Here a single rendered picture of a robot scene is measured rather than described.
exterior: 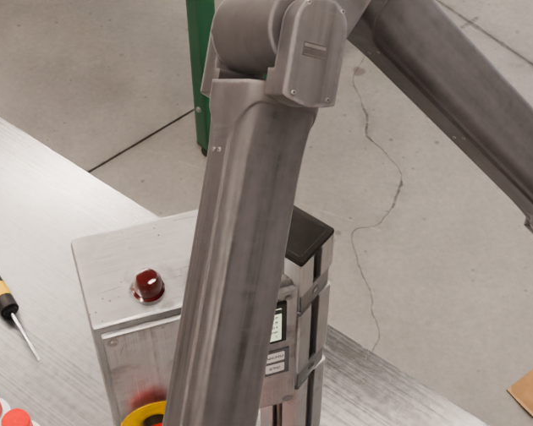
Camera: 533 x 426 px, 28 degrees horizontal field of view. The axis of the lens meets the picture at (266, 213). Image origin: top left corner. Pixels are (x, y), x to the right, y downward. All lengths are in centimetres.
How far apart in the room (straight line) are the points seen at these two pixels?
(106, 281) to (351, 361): 76
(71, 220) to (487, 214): 140
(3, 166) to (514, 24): 196
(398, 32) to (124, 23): 262
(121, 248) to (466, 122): 29
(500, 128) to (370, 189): 204
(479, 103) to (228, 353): 27
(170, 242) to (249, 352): 19
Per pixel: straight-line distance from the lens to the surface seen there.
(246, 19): 70
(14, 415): 125
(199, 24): 257
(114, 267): 85
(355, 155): 292
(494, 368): 257
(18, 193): 179
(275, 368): 93
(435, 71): 77
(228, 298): 69
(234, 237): 68
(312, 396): 103
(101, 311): 83
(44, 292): 165
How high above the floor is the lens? 216
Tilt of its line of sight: 51 degrees down
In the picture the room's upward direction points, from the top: straight up
